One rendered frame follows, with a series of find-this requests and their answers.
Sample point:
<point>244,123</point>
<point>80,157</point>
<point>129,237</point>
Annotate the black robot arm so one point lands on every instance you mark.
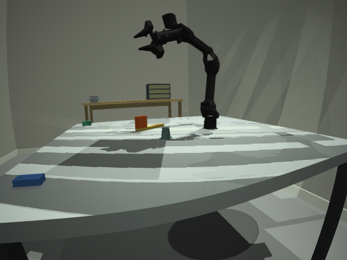
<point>184,34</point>

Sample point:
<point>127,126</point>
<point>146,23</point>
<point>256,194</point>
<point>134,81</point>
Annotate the blue rectangular block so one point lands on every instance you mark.
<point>29,180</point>

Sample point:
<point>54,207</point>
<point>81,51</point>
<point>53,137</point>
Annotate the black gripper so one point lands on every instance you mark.
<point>157,37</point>

